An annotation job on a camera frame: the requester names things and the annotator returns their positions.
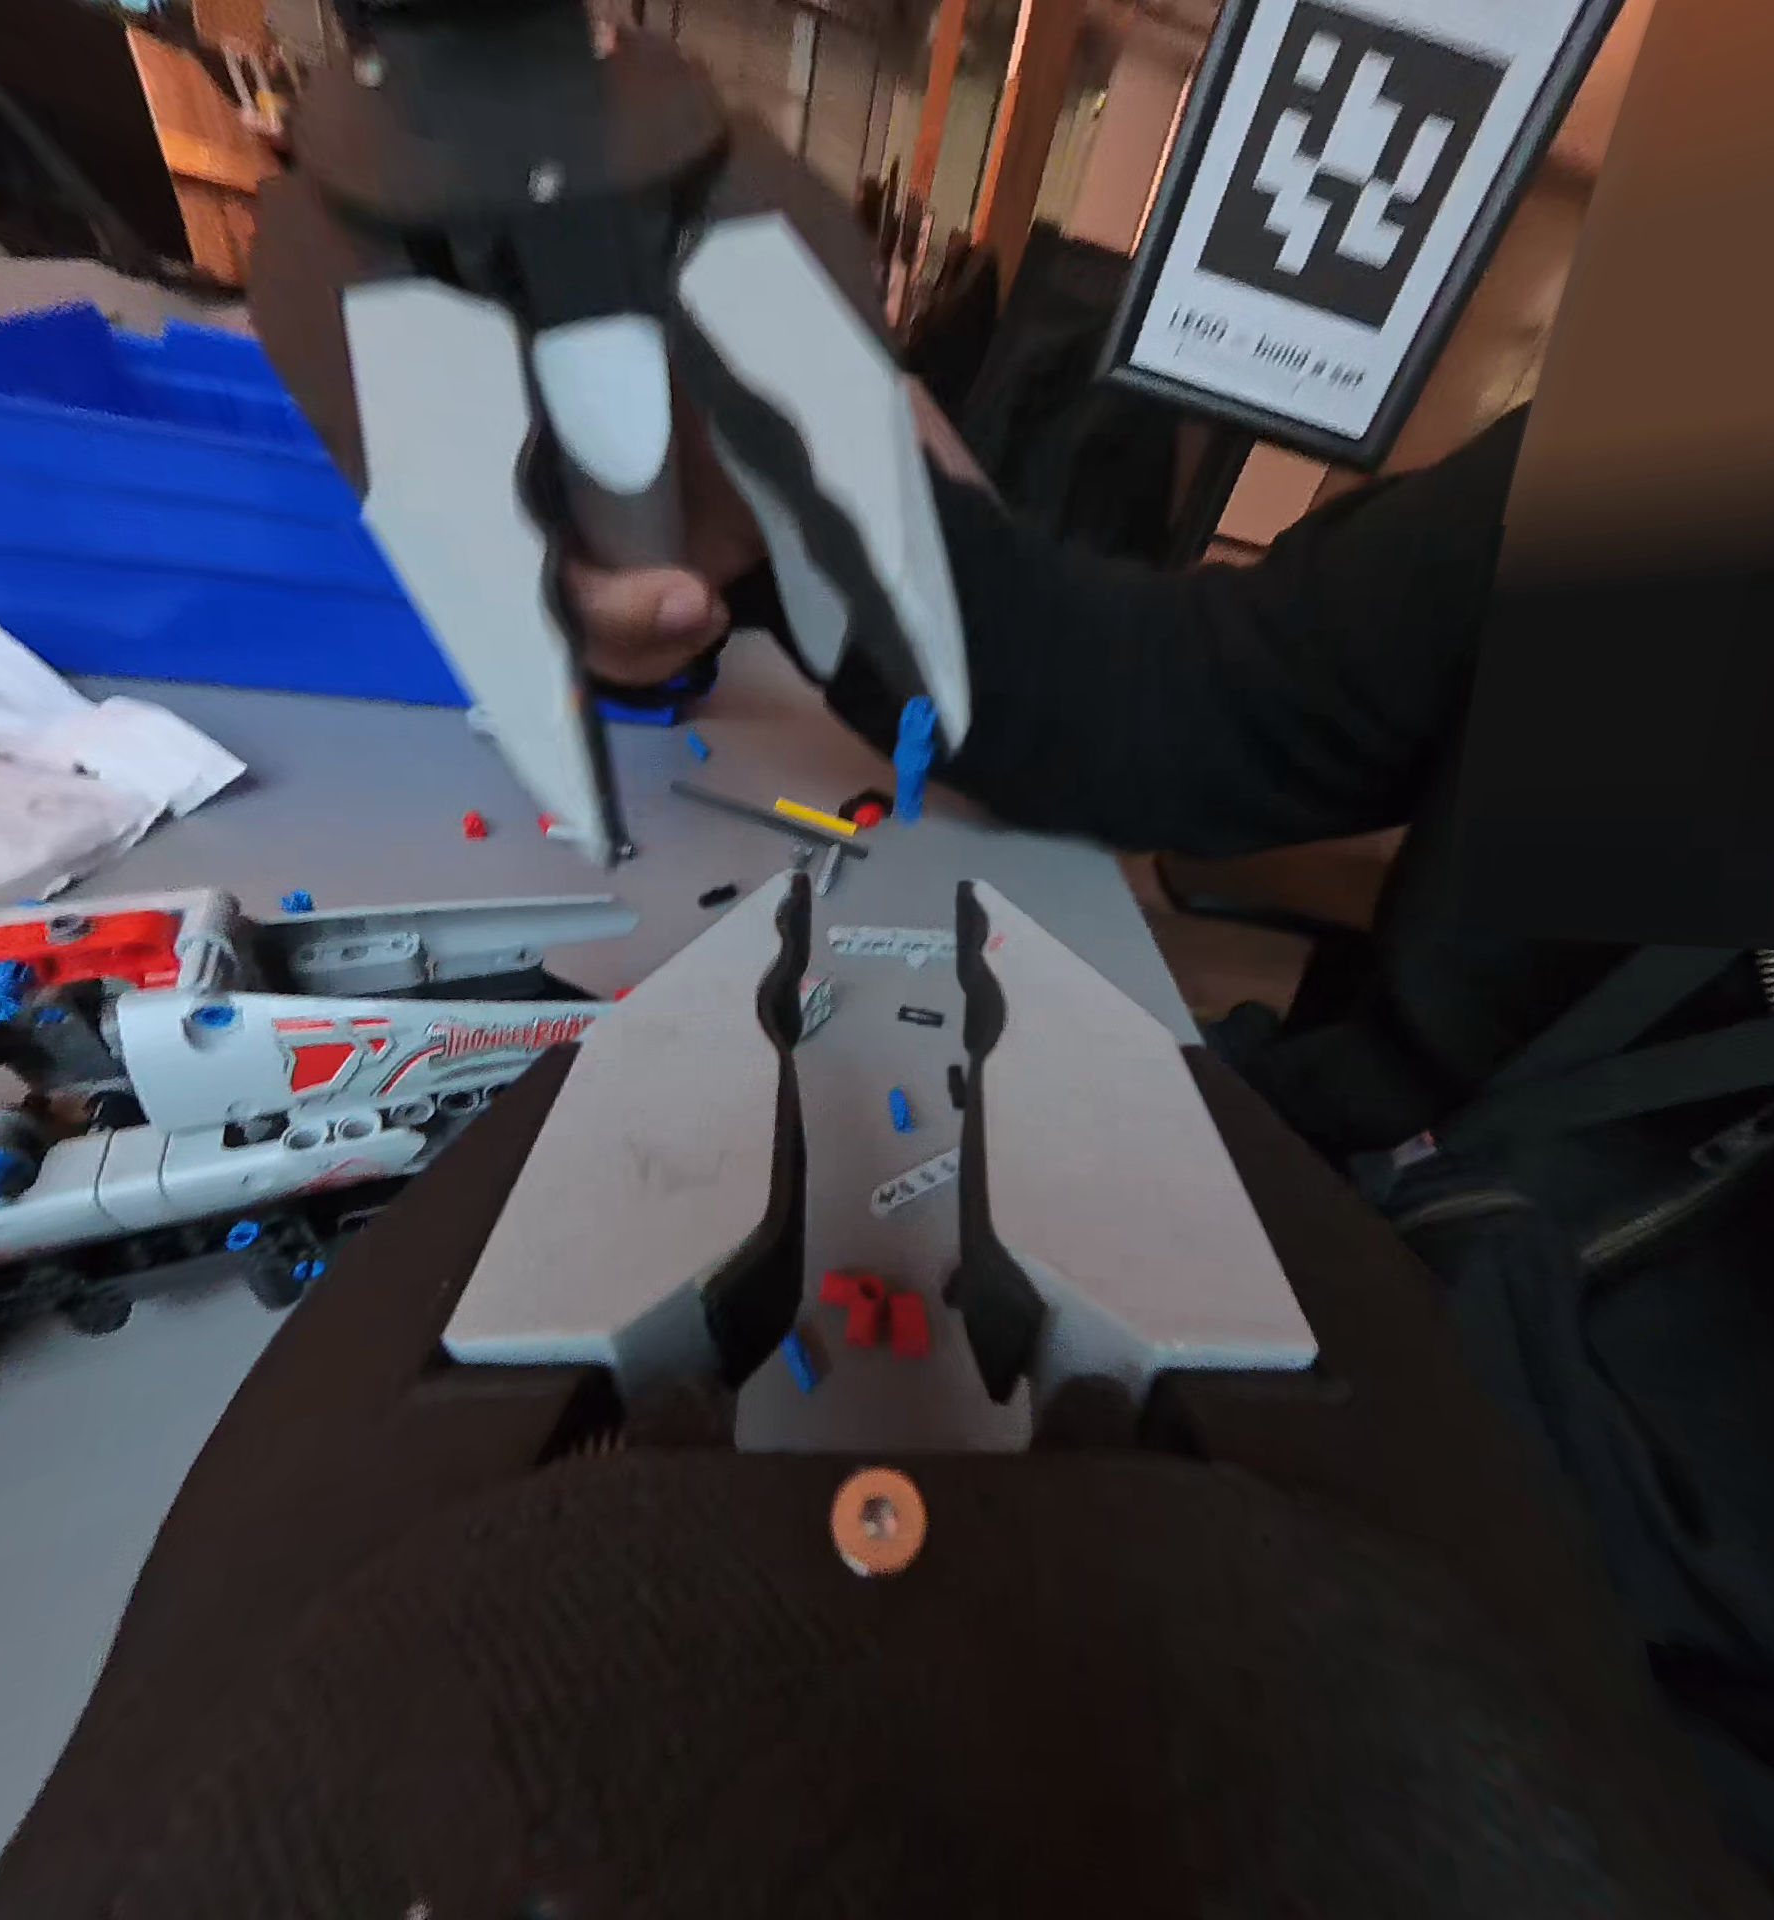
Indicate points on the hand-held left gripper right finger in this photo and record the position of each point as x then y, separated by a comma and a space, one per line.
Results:
1142, 1201

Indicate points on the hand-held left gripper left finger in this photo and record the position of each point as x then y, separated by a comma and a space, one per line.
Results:
601, 1201

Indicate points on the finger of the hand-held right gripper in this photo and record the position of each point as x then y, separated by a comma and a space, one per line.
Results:
451, 496
856, 451

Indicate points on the blue brick axle pin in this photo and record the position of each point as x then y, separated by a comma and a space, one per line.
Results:
913, 757

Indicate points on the grey red brick vehicle model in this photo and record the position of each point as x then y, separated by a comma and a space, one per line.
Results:
226, 1050

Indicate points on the person's right forearm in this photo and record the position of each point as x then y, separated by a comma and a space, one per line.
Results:
1201, 675

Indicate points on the white brick beam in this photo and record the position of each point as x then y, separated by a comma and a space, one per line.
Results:
910, 1183

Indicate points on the red brick connector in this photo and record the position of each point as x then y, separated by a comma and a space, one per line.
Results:
851, 1297
910, 1325

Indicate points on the blue plastic bin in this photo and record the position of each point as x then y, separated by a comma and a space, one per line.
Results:
151, 496

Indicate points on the light grey brick beam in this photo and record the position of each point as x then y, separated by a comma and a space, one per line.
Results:
895, 946

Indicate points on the black red brick piece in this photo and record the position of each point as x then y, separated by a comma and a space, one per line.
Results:
867, 810

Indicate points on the yellow brick axle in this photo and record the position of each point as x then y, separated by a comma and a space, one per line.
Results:
815, 818

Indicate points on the long dark grey brick axle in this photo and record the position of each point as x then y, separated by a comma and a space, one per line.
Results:
745, 808

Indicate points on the small grey brick axle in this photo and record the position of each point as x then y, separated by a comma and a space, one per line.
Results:
826, 870

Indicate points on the black white marker board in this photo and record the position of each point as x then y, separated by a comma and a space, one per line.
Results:
1247, 347

